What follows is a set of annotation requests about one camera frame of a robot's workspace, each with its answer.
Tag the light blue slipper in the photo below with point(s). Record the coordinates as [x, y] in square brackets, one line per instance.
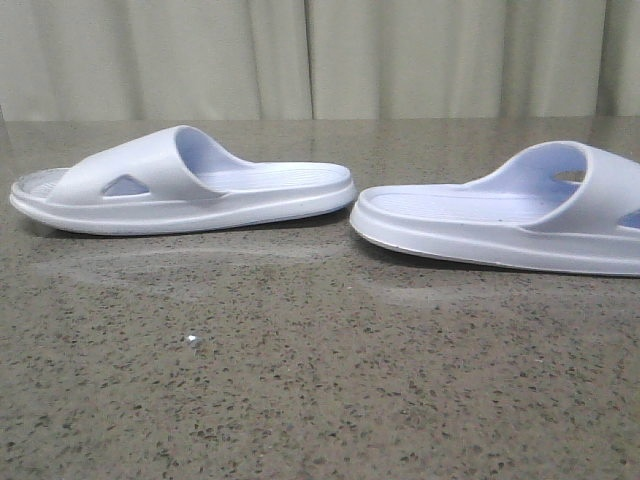
[559, 206]
[178, 180]

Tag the beige pleated curtain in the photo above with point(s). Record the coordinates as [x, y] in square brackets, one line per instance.
[222, 60]

